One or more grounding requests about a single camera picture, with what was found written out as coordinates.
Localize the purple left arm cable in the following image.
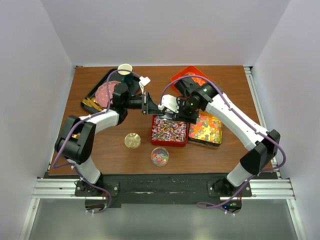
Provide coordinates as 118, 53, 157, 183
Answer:
51, 69, 143, 215

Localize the clear glass jar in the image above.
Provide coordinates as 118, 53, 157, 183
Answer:
150, 147, 169, 167

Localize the red box of swirl candies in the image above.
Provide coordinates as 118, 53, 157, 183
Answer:
150, 115, 189, 148

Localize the black serving tray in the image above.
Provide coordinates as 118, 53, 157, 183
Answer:
80, 68, 141, 114

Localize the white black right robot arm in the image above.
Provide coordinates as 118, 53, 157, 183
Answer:
158, 76, 282, 197

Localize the tin of star candies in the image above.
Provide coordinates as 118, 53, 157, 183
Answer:
188, 111, 224, 148

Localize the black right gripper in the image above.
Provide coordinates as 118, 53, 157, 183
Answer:
172, 97, 200, 125

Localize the aluminium frame rail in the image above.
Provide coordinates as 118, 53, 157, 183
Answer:
32, 178, 295, 200

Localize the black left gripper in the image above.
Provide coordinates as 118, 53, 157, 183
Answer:
123, 91, 165, 116

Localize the dark green mug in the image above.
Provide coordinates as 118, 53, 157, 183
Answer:
117, 63, 134, 86

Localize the orange box of candies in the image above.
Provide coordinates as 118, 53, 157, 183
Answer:
170, 65, 210, 86

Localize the gold cutlery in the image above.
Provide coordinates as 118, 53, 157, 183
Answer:
82, 98, 104, 112

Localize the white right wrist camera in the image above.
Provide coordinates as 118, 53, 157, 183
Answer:
158, 94, 179, 113

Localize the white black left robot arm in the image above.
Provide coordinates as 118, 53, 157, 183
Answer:
51, 83, 164, 196

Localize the pink polka dot plate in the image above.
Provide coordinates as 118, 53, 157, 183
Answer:
95, 80, 119, 108

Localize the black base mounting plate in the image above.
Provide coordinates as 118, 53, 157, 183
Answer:
74, 173, 252, 215

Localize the yellow mug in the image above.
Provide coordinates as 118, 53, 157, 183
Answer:
71, 132, 81, 140

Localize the gold jar lid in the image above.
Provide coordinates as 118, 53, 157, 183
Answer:
124, 132, 141, 149

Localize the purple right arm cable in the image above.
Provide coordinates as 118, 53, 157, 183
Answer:
159, 74, 287, 210

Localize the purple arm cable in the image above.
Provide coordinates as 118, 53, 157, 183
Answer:
159, 74, 287, 210
51, 69, 143, 215

